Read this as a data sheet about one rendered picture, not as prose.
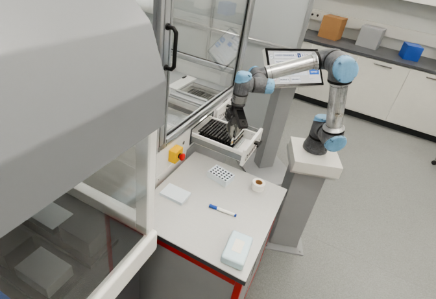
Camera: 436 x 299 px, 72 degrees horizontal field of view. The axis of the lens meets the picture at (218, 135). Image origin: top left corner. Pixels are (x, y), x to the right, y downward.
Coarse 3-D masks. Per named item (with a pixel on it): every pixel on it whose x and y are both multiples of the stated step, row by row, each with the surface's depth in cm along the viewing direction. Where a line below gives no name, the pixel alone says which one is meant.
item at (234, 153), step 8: (208, 120) 194; (216, 120) 192; (192, 136) 174; (200, 136) 172; (248, 136) 186; (200, 144) 174; (208, 144) 171; (216, 144) 169; (224, 152) 169; (232, 152) 166; (240, 152) 164; (240, 160) 166
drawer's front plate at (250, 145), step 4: (260, 128) 182; (260, 132) 179; (256, 136) 174; (260, 136) 183; (252, 140) 169; (256, 140) 176; (248, 144) 165; (252, 144) 170; (244, 148) 162; (248, 148) 164; (252, 148) 174; (244, 152) 161; (248, 152) 168; (244, 156) 162; (248, 156) 172; (244, 160) 164; (240, 164) 165
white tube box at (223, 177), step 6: (216, 168) 165; (222, 168) 166; (210, 174) 161; (216, 174) 161; (222, 174) 162; (228, 174) 162; (234, 174) 162; (216, 180) 160; (222, 180) 158; (228, 180) 158
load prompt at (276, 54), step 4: (276, 52) 237; (280, 52) 239; (284, 52) 240; (288, 52) 242; (276, 56) 237; (280, 56) 238; (284, 56) 240; (288, 56) 241; (292, 56) 243; (296, 56) 244; (300, 56) 246
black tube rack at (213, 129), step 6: (210, 120) 188; (204, 126) 181; (210, 126) 181; (216, 126) 189; (222, 126) 183; (204, 132) 175; (210, 132) 176; (216, 132) 177; (222, 132) 177; (234, 132) 179; (210, 138) 176; (216, 138) 172; (222, 138) 172; (228, 138) 173; (240, 138) 181; (228, 144) 173; (234, 144) 174
